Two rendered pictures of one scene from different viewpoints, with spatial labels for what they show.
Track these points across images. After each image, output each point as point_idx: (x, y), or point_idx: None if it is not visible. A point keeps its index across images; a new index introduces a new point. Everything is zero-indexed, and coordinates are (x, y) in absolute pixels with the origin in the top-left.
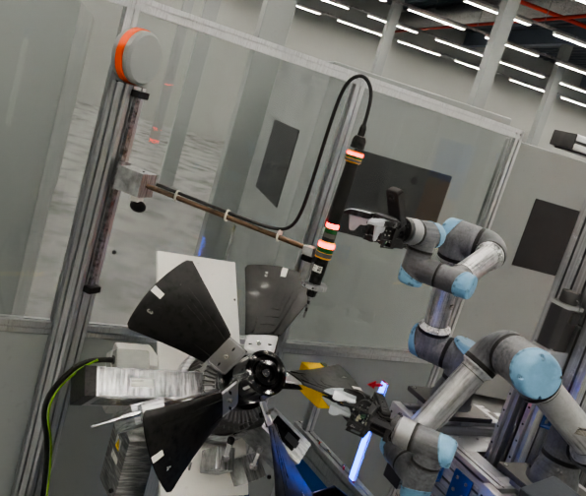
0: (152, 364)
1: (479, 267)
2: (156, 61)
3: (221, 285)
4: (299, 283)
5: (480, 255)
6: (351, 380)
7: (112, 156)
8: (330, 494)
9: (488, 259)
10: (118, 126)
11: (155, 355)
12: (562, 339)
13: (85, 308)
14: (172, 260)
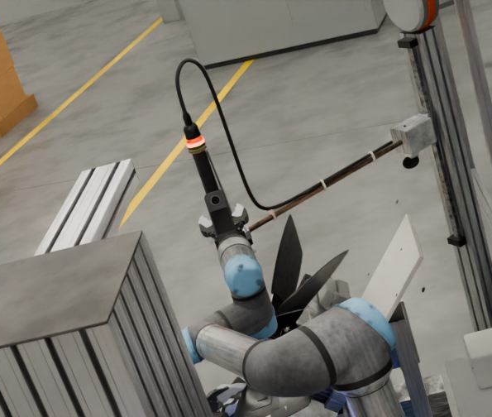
0: (469, 349)
1: (207, 342)
2: (412, 4)
3: (401, 274)
4: (304, 282)
5: (229, 337)
6: (281, 414)
7: (418, 106)
8: None
9: (225, 348)
10: (410, 75)
11: None
12: None
13: (467, 260)
14: (404, 227)
